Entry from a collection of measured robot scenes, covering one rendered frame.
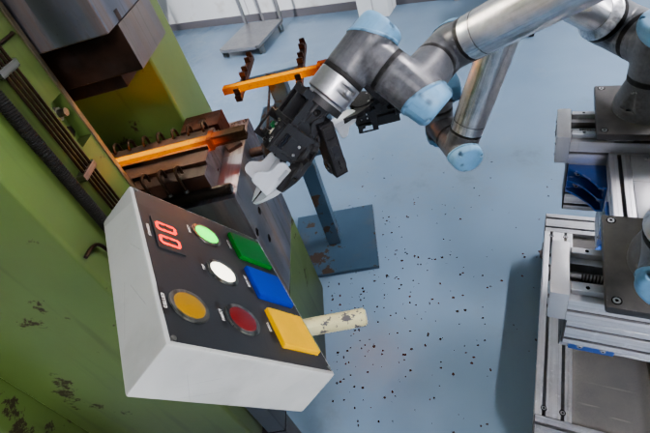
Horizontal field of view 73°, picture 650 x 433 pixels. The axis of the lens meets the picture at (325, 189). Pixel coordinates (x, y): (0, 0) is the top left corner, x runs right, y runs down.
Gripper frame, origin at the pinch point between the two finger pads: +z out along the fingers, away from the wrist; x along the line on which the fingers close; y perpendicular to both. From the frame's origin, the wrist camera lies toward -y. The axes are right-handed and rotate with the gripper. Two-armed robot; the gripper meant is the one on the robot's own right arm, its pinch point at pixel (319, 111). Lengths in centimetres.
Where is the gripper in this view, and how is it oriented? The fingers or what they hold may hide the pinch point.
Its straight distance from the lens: 113.8
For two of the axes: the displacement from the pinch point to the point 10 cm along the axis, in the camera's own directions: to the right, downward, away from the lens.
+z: -9.7, 2.2, 1.3
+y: 2.5, 7.3, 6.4
